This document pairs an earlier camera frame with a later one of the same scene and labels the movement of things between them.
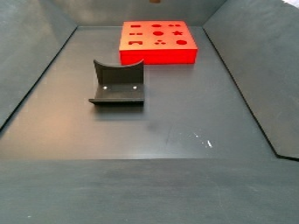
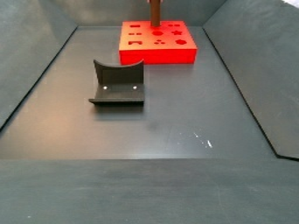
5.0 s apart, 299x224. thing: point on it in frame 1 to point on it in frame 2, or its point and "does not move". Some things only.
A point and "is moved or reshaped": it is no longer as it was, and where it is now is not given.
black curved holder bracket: [121, 85] does not move
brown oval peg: [154, 1] is moved or reshaped
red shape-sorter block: [157, 42] does not move
